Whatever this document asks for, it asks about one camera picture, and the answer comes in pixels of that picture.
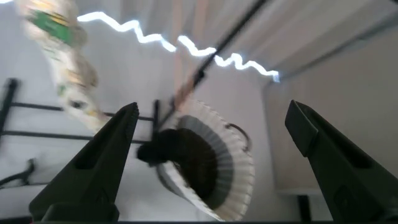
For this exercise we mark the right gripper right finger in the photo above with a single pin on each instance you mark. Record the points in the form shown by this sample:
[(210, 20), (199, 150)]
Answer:
[(351, 174)]

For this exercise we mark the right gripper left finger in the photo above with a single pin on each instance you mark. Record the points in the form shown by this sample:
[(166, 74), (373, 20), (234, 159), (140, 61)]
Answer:
[(90, 174)]

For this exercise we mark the black garment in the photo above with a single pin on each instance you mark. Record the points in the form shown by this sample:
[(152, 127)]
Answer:
[(155, 149)]

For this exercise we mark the cream printed garment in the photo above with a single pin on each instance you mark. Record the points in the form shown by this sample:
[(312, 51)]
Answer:
[(71, 71)]

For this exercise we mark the black clothes rack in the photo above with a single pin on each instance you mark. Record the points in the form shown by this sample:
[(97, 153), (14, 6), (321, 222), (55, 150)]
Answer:
[(37, 106)]

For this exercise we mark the white laundry basket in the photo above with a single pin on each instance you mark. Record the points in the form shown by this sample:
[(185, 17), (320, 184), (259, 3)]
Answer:
[(239, 174)]

